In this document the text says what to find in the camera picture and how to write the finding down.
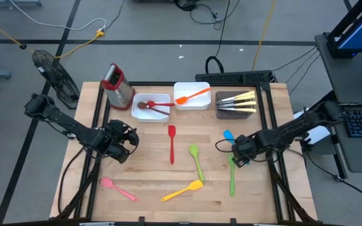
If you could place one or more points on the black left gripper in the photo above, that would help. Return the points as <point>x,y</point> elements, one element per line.
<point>113,138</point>

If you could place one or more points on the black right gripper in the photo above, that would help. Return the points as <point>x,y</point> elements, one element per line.
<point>247,146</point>

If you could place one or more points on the blue silicone spatula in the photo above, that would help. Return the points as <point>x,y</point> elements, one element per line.
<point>228,135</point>

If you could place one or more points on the brown spoon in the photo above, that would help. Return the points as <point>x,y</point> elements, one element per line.
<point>141,105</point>

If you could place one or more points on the red silicone spoon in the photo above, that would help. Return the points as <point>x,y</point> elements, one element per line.
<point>151,103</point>

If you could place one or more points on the orange silicone spoon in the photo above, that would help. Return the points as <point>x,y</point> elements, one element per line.
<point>181,100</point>

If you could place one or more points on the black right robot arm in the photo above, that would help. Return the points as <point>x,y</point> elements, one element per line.
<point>294,128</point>

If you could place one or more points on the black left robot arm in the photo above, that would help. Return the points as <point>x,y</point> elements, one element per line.
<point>74,128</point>

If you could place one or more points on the green silicone spatula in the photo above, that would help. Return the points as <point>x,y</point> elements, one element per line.
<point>232,182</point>

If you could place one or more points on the white plastic bin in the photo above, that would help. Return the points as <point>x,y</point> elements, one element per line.
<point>196,105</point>
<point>152,117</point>

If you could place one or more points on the pink silicone spatula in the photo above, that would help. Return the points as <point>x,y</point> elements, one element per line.
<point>107,182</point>

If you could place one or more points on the lime green silicone spoon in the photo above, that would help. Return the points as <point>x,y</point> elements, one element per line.
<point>194,150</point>

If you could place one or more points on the grey translucent plastic bin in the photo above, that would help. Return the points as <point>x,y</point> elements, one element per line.
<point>225,114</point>

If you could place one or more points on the red silicone spatula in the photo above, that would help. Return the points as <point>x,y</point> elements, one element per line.
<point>172,130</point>

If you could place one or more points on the yellow silicone spatula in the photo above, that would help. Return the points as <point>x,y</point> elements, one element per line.
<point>195,185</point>

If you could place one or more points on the steel box grater red trim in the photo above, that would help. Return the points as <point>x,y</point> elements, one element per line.
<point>118,94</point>

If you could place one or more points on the white flat panel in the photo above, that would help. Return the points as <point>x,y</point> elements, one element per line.
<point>317,135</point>

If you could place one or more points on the black perforated power strip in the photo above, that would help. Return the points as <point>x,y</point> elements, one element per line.
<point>231,77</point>

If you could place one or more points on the black floor fan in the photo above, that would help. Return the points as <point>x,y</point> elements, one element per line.
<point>55,75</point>

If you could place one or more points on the dark grey keyboard desk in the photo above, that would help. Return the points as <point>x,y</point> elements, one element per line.
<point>357,153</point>

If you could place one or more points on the black computer monitor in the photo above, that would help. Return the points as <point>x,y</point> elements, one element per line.
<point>357,31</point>

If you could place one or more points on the grey cart base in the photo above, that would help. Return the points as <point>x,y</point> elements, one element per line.
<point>11,2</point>

